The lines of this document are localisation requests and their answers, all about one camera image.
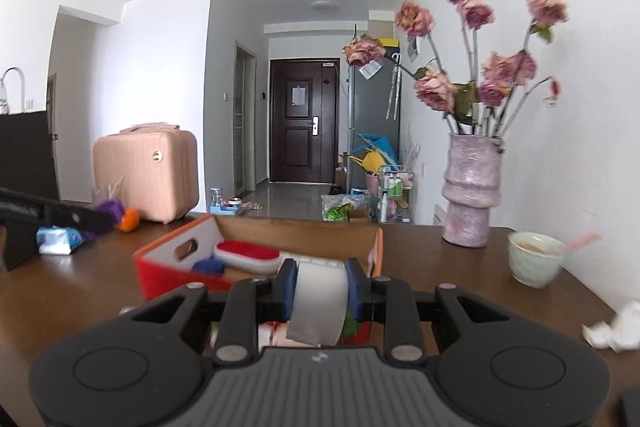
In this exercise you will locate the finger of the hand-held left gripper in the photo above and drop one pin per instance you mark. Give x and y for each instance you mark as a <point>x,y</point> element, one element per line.
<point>65,213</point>

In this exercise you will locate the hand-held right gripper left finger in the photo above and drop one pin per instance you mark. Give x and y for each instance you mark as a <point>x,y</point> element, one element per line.
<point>286,292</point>

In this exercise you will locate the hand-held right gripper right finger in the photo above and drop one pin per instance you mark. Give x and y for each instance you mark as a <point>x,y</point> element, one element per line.
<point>356,292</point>

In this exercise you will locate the white plastic bottle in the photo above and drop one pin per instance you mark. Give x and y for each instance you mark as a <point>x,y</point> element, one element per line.
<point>320,302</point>

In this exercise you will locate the red and white lint brush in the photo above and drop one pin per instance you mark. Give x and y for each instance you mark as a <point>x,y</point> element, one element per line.
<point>247,254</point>

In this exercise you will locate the red cardboard box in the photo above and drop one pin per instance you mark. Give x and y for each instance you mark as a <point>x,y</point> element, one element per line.
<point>165,269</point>

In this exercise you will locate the blue tissue pack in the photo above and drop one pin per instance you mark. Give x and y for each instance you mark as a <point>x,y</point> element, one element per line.
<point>57,241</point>

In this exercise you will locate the clear plastic cup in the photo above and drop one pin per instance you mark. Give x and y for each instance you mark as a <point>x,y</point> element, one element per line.
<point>105,193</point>

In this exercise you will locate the purple packet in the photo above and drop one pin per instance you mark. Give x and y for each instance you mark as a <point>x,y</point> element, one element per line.
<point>111,209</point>

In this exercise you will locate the orange fruit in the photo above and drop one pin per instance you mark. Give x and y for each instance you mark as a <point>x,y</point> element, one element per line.
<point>129,221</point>

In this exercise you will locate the green plastic bag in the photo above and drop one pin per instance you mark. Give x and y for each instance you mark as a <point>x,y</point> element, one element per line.
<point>337,212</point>

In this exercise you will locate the small blue object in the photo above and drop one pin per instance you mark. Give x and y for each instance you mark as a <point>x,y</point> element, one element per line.
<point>207,266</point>

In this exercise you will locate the pink suitcase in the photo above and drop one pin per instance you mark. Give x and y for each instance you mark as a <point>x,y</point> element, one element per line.
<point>145,172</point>

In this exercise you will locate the white rolling cart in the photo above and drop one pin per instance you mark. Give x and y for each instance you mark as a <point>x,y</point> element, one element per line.
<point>396,194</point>

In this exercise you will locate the blue pet feeder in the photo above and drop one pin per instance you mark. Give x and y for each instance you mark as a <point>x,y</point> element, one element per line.
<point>225,204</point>

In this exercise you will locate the blue and yellow umbrella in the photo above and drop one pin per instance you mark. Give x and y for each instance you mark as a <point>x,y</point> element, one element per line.
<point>372,154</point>

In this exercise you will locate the chrome faucet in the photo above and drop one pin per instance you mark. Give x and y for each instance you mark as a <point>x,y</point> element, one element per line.
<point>12,79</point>

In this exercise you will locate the pink ceramic vase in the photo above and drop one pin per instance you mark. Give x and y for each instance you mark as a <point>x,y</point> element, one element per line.
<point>470,192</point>

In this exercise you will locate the dark brown entrance door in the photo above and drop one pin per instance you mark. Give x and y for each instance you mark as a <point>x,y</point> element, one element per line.
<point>300,127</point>

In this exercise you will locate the grey interior door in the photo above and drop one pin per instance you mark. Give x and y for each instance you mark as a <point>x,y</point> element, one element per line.
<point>245,122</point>

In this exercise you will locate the white ceramic bowl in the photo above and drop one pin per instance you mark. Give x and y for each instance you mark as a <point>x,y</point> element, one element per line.
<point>535,264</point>

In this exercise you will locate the grey refrigerator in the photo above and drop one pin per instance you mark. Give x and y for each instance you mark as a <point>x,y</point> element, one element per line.
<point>372,107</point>

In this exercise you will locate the bunch of dried pink roses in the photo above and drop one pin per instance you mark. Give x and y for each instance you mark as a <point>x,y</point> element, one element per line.
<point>435,89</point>

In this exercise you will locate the pink spoon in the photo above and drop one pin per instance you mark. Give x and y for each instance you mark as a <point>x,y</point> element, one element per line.
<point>582,242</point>

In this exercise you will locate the yellow box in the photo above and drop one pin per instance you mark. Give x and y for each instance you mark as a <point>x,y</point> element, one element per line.
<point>389,44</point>

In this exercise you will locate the crumpled white tissue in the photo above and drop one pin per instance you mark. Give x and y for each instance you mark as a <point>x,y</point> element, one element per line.
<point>620,324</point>

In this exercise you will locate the round ceiling lamp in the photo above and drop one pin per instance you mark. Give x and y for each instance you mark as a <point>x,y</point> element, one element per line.
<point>323,6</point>

